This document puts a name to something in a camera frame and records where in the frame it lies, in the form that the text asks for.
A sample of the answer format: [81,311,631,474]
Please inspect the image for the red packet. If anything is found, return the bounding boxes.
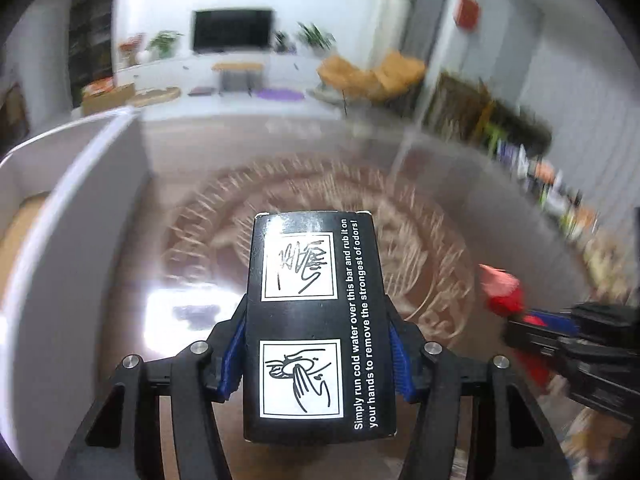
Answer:
[480,263,551,391]

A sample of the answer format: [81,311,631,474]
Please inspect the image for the black soap bar box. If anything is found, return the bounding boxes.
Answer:
[243,211,397,445]

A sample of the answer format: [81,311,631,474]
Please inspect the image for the cluttered side table items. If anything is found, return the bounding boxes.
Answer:
[483,122,639,308]

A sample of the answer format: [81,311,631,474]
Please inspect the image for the wooden dining chair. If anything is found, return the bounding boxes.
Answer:
[424,73,506,151]

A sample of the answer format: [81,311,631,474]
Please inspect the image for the grey curved panel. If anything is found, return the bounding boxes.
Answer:
[1,107,150,479]

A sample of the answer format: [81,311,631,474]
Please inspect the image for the orange lounge chair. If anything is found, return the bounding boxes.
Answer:
[317,51,426,104]

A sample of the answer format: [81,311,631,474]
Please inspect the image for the grey curtain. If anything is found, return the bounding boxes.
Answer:
[401,0,446,62]

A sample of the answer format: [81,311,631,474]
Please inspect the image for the green potted plant right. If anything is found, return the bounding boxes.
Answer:
[297,22,335,56]

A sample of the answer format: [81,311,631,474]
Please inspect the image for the green potted plant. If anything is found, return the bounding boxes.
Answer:
[149,30,182,60]
[297,22,335,56]

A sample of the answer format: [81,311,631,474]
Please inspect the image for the white tv cabinet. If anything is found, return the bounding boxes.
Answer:
[114,51,322,94]

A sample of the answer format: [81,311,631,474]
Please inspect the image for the wooden bench stool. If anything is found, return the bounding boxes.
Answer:
[212,62,265,96]

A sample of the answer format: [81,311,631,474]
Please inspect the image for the dark glass display cabinet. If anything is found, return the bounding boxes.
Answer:
[67,0,114,107]

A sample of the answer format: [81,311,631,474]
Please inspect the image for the red flower vase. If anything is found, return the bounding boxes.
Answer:
[118,32,144,67]

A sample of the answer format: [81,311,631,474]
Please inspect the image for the small dark potted plant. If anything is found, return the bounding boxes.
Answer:
[273,30,290,54]

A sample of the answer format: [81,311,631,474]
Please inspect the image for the green potted plant left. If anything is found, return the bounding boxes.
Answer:
[149,30,182,60]

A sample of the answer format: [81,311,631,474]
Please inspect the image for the black flat television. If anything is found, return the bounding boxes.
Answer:
[192,9,273,53]

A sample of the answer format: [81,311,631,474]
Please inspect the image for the red wall decoration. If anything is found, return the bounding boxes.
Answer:
[454,0,480,32]

